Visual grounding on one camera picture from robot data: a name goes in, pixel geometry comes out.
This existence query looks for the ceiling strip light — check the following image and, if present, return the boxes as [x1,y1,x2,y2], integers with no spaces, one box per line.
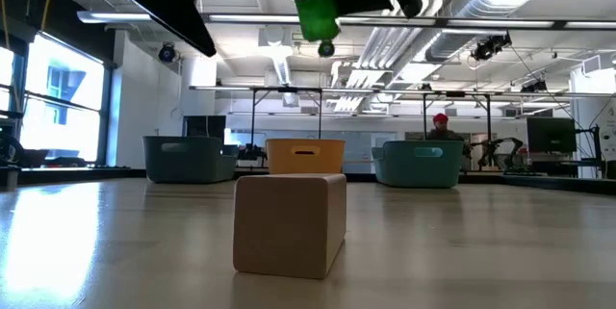
[75,10,160,25]
[206,13,302,25]
[447,18,555,30]
[563,20,611,30]

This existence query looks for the large bright window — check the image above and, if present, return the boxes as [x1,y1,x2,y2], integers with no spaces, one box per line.
[0,32,115,166]

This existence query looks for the black box-shaped screen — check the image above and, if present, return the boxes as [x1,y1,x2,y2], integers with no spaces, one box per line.
[182,115,227,140]

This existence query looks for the orange plastic bin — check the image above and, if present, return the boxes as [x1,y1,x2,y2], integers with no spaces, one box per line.
[265,138,347,176]

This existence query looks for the rectangular wooden block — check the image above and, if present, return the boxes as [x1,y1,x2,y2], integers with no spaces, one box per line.
[232,172,348,280]

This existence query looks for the black computer monitor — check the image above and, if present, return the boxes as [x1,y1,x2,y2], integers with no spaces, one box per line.
[526,116,578,155]

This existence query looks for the green notched block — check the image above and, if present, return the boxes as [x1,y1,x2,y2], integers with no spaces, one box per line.
[288,0,342,43]

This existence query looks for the person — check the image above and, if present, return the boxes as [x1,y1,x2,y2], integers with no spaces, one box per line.
[425,113,466,142]

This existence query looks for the black workstation frame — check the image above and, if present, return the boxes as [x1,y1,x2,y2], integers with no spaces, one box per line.
[421,90,493,170]
[249,86,323,149]

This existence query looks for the grey-blue plastic bin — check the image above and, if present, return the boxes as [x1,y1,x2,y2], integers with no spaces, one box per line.
[141,135,238,185]

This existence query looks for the round black ceiling spot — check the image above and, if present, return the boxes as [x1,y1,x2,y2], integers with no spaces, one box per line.
[157,41,178,64]
[317,39,337,59]

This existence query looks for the teal plastic bin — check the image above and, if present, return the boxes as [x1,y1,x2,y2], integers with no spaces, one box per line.
[371,140,466,189]

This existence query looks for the black ceiling-mounted projector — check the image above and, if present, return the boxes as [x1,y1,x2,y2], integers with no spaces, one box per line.
[470,32,513,63]

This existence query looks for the small black ceiling device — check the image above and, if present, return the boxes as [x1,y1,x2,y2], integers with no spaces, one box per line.
[519,77,549,93]

